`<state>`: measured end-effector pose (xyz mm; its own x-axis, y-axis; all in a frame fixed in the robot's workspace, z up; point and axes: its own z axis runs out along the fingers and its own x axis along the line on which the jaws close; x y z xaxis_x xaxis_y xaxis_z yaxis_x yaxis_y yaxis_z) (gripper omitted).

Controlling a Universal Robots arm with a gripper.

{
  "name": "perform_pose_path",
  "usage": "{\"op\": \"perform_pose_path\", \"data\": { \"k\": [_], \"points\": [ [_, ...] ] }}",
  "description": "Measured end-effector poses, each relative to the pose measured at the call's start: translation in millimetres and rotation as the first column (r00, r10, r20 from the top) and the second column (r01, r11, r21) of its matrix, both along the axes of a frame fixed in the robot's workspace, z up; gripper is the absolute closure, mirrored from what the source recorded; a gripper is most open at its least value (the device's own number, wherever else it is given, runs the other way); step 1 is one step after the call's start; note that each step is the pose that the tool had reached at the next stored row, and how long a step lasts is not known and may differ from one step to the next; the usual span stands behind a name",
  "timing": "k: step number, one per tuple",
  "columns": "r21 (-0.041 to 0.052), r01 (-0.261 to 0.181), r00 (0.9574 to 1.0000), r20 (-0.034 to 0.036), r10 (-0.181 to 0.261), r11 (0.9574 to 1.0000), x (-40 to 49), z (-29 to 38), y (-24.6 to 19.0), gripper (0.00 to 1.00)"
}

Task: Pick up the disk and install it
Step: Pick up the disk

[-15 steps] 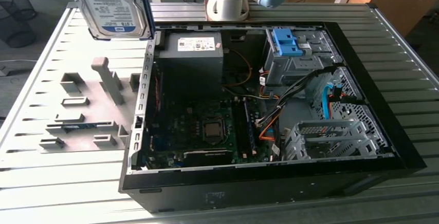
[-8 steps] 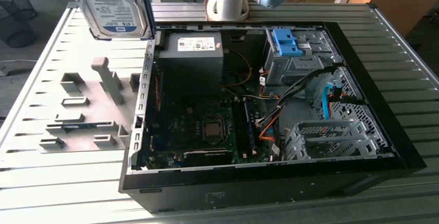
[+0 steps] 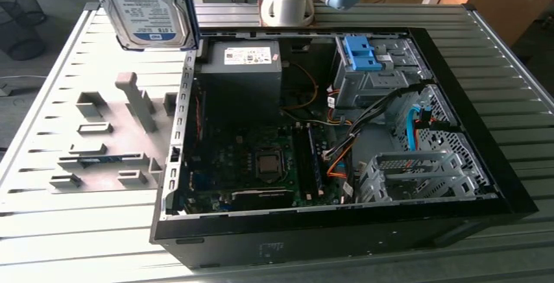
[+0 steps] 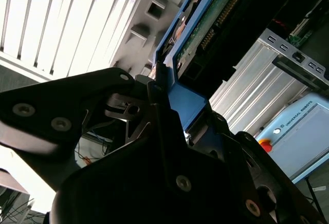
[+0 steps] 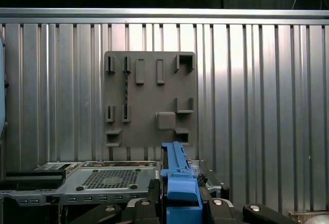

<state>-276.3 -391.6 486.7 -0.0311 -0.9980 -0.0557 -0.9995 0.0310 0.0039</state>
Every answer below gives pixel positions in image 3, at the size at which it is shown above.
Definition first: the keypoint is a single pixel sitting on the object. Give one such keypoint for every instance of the black mesh waste basket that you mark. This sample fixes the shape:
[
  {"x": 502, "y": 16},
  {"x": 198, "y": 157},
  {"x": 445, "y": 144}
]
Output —
[{"x": 21, "y": 36}]

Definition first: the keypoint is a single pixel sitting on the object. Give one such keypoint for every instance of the RAM stick in slot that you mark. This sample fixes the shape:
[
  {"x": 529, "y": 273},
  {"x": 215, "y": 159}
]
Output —
[{"x": 315, "y": 163}]

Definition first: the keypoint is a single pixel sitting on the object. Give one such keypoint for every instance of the brown wooden cabinet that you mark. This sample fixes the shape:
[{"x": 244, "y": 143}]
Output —
[{"x": 510, "y": 4}]

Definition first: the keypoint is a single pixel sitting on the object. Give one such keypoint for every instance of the green motherboard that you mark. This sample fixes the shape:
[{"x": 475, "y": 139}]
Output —
[{"x": 290, "y": 153}]

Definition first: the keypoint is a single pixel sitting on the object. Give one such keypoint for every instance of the hard disk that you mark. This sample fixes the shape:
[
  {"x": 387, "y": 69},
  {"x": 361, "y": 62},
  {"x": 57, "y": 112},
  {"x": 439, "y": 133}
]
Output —
[{"x": 147, "y": 7}]

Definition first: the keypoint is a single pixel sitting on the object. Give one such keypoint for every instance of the silver CPU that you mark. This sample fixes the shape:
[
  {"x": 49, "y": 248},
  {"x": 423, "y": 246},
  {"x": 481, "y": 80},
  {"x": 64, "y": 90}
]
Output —
[{"x": 268, "y": 163}]

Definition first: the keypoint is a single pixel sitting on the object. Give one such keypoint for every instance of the black PC case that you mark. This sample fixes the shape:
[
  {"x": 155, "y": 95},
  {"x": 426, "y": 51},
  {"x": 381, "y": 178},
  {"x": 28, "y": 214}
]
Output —
[{"x": 303, "y": 241}]

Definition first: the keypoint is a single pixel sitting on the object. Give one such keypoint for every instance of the blue plastic drive latch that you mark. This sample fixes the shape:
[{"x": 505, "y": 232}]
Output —
[{"x": 359, "y": 59}]

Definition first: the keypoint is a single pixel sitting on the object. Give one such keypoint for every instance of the grey power supply unit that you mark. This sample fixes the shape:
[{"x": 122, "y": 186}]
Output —
[{"x": 242, "y": 81}]

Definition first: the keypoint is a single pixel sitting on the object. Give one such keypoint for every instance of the grey floor bracket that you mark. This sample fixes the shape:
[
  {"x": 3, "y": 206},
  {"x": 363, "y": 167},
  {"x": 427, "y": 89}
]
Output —
[{"x": 5, "y": 90}]

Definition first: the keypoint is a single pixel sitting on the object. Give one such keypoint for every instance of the grey parts rack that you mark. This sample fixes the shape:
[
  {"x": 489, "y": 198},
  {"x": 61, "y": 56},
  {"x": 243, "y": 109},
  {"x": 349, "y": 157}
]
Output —
[{"x": 112, "y": 166}]

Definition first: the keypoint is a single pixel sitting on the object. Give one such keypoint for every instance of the black graphics card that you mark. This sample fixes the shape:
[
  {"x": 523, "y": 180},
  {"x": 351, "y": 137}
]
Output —
[{"x": 263, "y": 198}]

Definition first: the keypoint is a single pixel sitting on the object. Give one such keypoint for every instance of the grey metal disk bay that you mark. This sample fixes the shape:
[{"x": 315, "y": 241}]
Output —
[{"x": 433, "y": 173}]

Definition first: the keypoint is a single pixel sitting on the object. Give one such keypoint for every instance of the RAM stick with blue label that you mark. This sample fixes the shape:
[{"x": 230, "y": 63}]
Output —
[{"x": 102, "y": 159}]

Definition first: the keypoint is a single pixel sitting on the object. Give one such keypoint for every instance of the grey metal drive cage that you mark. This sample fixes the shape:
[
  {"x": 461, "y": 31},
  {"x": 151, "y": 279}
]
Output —
[{"x": 377, "y": 85}]

